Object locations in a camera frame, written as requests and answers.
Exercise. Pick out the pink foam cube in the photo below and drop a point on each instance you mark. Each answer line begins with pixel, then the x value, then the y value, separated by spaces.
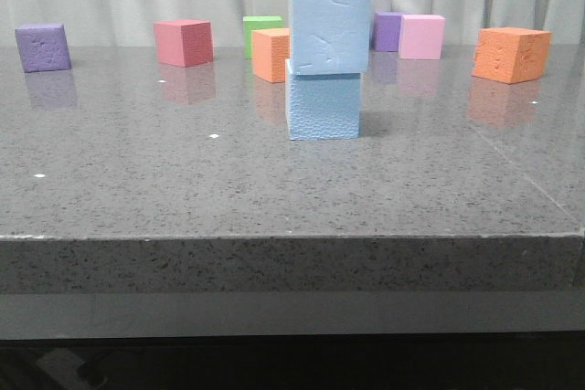
pixel 421 36

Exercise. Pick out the orange foam cube centre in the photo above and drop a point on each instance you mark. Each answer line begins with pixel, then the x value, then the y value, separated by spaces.
pixel 270 49

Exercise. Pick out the light blue foam cube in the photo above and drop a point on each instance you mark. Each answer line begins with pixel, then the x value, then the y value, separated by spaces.
pixel 322 106
pixel 329 36

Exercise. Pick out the purple foam cube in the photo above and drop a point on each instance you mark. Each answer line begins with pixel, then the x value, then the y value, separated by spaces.
pixel 386 31
pixel 43 47

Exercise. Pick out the orange foam cube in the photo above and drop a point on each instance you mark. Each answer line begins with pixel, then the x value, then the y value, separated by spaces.
pixel 270 49
pixel 511 54

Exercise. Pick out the purple foam cube back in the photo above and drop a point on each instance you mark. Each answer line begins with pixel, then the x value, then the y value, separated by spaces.
pixel 386 31

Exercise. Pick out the red foam cube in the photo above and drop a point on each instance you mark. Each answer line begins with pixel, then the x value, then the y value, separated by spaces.
pixel 183 42

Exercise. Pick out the orange foam cube right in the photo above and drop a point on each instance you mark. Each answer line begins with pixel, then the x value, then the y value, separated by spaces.
pixel 511 54

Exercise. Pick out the purple foam cube left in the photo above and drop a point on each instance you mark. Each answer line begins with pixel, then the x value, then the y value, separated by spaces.
pixel 43 47

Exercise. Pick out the green foam cube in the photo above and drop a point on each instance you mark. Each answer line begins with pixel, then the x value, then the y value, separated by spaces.
pixel 251 23

